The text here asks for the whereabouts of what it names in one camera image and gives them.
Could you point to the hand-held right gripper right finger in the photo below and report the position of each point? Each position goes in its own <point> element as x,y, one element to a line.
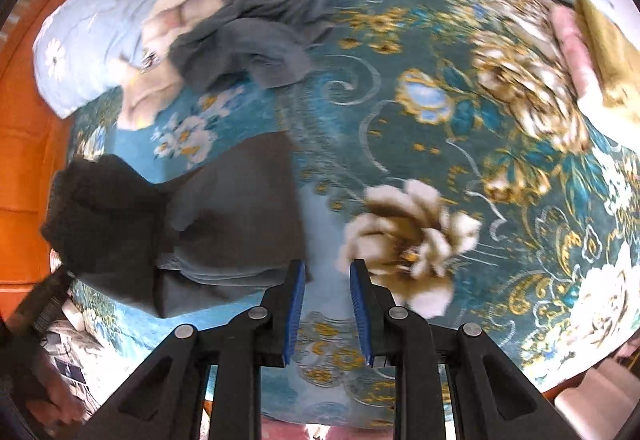
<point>361,320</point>

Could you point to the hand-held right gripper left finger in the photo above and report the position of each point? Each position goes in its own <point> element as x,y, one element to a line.
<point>294,320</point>

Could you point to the dark grey pants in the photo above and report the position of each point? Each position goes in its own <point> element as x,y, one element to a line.
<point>225,200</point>

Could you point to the person's left hand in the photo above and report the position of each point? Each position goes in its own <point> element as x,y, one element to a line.
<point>55,395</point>

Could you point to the grey and white clutter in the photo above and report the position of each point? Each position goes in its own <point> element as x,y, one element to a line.
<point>75,350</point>

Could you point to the orange wooden panel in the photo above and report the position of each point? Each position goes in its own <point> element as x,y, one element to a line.
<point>30,145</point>

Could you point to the teal floral blanket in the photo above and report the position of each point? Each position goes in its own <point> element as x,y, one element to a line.
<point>400,130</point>

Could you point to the white box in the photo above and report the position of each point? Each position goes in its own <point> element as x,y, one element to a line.
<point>590,395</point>

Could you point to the cream knit sweater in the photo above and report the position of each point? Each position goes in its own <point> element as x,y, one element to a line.
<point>150,95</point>

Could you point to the light blue floral duvet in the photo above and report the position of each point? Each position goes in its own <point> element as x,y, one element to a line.
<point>85,50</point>

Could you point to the grey crumpled garment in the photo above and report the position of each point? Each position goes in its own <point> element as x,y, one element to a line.
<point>260,40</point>

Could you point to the pink cloth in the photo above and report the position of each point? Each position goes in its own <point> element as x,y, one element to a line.
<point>575,55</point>

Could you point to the mustard yellow cloth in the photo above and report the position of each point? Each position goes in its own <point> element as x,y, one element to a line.
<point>610,50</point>

